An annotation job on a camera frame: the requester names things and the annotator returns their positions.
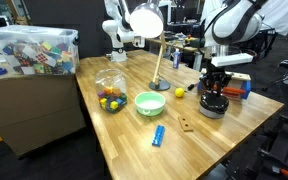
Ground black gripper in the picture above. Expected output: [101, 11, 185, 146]
[199, 65, 233, 100]

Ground black round pot lid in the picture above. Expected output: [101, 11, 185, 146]
[199, 92, 230, 111]

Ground small black tool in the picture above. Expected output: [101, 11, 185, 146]
[187, 82, 200, 92]

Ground wooden rack blue ends orange rods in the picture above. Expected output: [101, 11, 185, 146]
[197, 68, 253, 100]

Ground yellow lemon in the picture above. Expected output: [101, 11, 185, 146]
[174, 87, 186, 99]

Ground small wooden block two holes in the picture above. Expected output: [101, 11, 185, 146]
[178, 115, 195, 133]

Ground blue white bottle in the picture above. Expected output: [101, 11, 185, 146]
[172, 48, 182, 70]

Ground light green bowl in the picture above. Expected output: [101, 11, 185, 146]
[134, 91, 167, 117]

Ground blue toy building brick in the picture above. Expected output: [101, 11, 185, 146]
[151, 124, 166, 148]

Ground black breadboard cart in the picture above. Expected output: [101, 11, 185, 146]
[222, 111, 288, 180]

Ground white hanging sheet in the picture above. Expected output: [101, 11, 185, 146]
[259, 0, 288, 37]

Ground cardboard box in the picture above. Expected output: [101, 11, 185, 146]
[0, 68, 87, 158]

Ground clear bin with puzzle cubes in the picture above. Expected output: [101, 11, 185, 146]
[0, 25, 81, 76]

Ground grey pot with black handles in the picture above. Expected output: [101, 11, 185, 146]
[199, 101, 230, 120]

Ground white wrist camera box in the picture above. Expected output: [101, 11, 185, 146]
[210, 52, 254, 68]

